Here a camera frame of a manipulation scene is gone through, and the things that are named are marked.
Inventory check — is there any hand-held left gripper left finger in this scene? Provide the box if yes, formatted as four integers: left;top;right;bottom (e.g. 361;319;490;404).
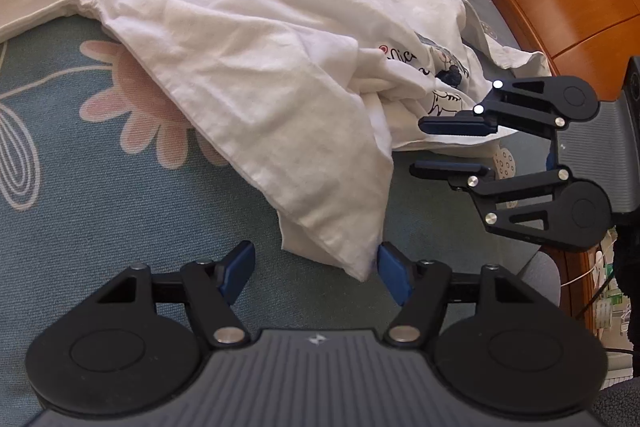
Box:
95;240;257;349

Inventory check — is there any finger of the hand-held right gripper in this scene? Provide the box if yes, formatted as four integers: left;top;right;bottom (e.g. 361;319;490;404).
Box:
410;160;575;242
418;76;571;140

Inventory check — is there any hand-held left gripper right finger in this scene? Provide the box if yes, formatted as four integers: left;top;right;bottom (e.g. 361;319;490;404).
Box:
376;241;538;349

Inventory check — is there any white printed shirt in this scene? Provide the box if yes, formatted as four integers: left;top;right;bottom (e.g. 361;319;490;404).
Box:
0;0;556;283

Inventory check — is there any person's right forearm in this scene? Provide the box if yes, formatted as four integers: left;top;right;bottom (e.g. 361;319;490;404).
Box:
612;213;640;358

